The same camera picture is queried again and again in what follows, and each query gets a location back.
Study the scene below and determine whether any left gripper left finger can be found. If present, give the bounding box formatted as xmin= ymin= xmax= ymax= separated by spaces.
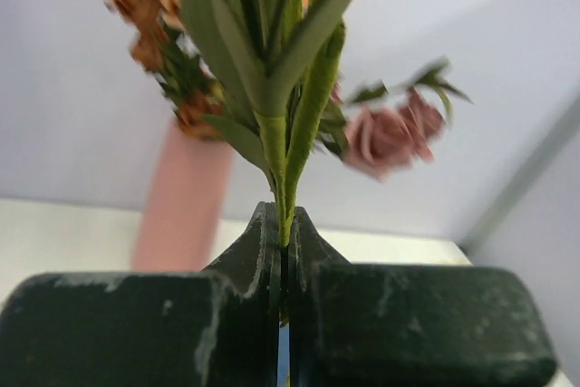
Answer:
xmin=1 ymin=202 xmax=281 ymax=386

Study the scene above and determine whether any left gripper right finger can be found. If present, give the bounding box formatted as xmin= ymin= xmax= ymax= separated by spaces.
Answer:
xmin=287 ymin=208 xmax=557 ymax=386

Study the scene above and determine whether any cream white flower stem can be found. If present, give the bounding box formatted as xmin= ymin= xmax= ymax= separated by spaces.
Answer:
xmin=181 ymin=0 xmax=352 ymax=247

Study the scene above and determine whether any artificial flower bunch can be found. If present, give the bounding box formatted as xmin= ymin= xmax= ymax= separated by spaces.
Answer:
xmin=105 ymin=0 xmax=224 ymax=140

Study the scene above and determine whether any mauve flower stem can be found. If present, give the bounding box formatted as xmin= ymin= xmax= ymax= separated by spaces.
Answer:
xmin=314 ymin=57 xmax=470 ymax=180

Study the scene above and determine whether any pink tapered vase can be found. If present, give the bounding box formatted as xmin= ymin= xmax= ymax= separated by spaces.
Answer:
xmin=130 ymin=124 xmax=234 ymax=271

